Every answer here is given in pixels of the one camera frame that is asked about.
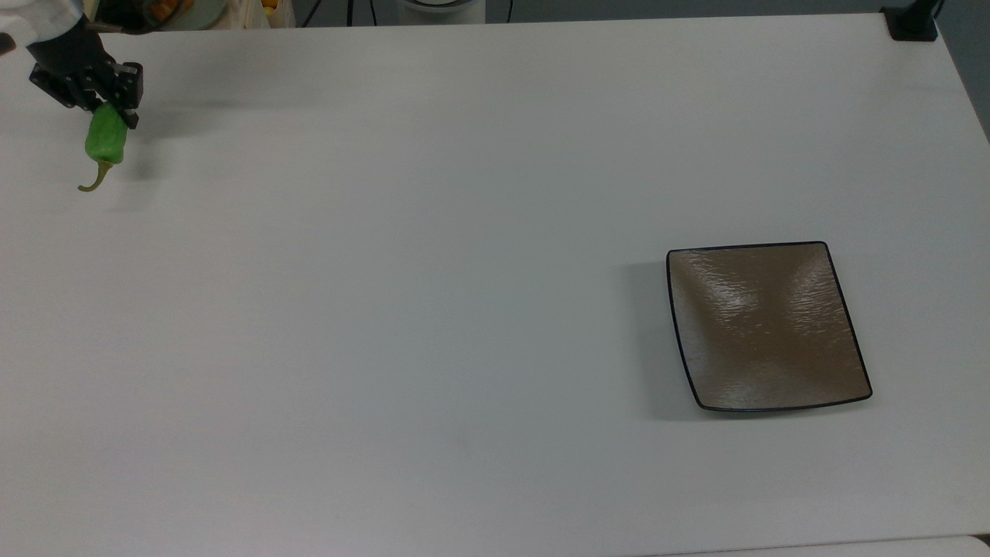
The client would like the grey bowl with orange food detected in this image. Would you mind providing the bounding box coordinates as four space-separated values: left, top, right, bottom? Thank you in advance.
101 0 228 32

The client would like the black table clamp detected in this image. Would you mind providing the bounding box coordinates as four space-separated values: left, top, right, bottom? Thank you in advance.
880 0 946 42

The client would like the cream cloth bag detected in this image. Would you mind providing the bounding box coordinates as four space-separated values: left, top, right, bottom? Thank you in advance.
213 0 273 30

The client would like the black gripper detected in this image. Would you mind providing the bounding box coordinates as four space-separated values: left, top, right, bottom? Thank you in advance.
26 14 145 131

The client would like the green chili pepper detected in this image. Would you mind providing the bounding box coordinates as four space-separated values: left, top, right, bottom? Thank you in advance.
77 103 129 193

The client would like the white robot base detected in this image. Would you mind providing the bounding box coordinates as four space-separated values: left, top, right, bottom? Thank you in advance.
396 0 486 25

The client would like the brown square ceramic plate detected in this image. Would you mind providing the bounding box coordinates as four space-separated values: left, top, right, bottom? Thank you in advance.
666 241 874 413

